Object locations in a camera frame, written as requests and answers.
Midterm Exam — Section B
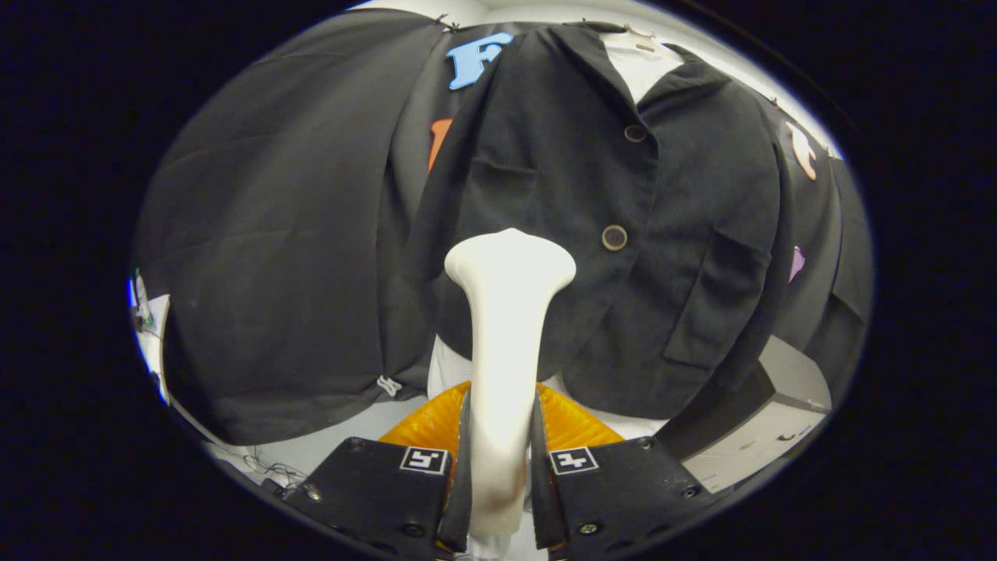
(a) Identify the grey garment steamer base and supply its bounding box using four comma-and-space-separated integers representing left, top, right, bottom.
658, 335, 833, 493

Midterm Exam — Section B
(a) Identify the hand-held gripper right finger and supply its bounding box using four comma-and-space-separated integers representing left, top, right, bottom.
531, 382, 719, 561

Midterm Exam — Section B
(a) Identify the thin black cable tangle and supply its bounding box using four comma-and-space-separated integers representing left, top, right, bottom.
226, 448, 308, 488

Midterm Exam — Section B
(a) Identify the black backdrop cloth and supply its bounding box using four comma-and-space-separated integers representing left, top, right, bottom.
132, 9, 873, 446

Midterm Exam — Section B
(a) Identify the white mannequin torso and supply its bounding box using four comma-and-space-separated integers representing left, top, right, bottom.
427, 27, 686, 441

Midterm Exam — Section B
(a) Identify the black suit jacket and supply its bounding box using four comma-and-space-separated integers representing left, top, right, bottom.
405, 22, 795, 420

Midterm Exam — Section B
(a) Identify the white garment steamer head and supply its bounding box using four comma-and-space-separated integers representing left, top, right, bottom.
444, 228, 577, 538

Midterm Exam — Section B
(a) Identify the translucent garment steamer hose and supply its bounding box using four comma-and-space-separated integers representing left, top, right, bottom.
467, 534, 515, 561

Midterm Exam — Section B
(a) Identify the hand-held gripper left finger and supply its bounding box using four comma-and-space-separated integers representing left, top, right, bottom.
273, 382, 474, 561

